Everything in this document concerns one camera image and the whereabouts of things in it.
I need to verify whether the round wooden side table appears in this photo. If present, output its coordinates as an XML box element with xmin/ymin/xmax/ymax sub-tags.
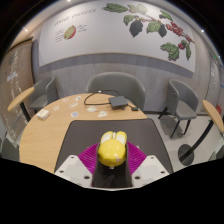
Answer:
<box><xmin>177</xmin><ymin>99</ymin><xmax>224</xmax><ymax>167</ymax></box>
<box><xmin>7</xmin><ymin>86</ymin><xmax>36</xmax><ymax>123</ymax></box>

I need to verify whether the yellow computer mouse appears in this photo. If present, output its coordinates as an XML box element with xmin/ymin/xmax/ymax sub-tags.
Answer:
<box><xmin>96</xmin><ymin>130</ymin><xmax>129</xmax><ymax>168</ymax></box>

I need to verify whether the black cable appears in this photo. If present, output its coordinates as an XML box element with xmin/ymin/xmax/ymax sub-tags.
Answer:
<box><xmin>83</xmin><ymin>89</ymin><xmax>121</xmax><ymax>107</ymax></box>

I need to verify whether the black mouse pad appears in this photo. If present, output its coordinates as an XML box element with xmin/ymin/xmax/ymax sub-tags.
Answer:
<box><xmin>54</xmin><ymin>118</ymin><xmax>174</xmax><ymax>175</ymax></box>

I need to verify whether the brown wall board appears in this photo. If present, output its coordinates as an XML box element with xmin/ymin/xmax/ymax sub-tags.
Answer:
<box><xmin>0</xmin><ymin>39</ymin><xmax>35</xmax><ymax>143</ymax></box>

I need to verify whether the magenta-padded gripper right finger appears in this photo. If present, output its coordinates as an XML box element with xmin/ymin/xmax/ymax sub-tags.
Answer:
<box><xmin>111</xmin><ymin>142</ymin><xmax>170</xmax><ymax>188</ymax></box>

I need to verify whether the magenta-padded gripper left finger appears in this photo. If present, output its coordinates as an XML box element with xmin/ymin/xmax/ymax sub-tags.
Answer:
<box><xmin>54</xmin><ymin>143</ymin><xmax>113</xmax><ymax>188</ymax></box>

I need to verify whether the black power adapter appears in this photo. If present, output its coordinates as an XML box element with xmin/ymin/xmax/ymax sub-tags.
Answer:
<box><xmin>108</xmin><ymin>95</ymin><xmax>129</xmax><ymax>110</ymax></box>

